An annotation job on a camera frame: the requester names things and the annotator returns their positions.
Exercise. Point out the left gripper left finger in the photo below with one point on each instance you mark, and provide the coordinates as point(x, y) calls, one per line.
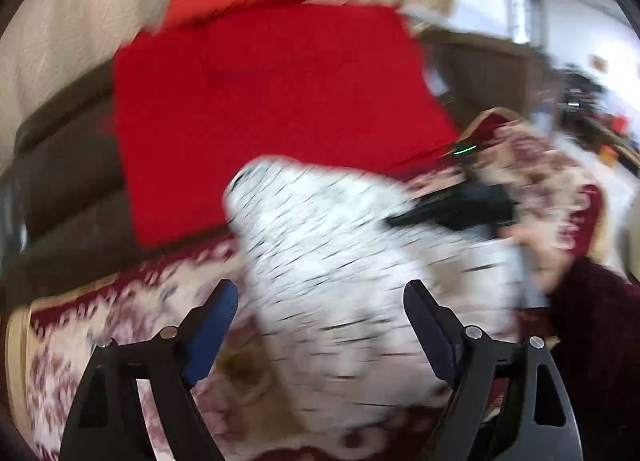
point(106, 420)

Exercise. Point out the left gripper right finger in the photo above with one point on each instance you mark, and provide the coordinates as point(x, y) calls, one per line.
point(508, 401)

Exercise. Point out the white crackle-print coat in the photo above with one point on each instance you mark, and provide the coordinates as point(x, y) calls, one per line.
point(326, 278)

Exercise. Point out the person's right hand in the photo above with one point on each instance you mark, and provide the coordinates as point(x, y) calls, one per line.
point(550, 263)

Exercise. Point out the red folded quilt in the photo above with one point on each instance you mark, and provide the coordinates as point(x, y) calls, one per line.
point(336, 85)

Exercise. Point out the dark brown leather sofa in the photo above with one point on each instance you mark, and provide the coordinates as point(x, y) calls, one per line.
point(64, 214)

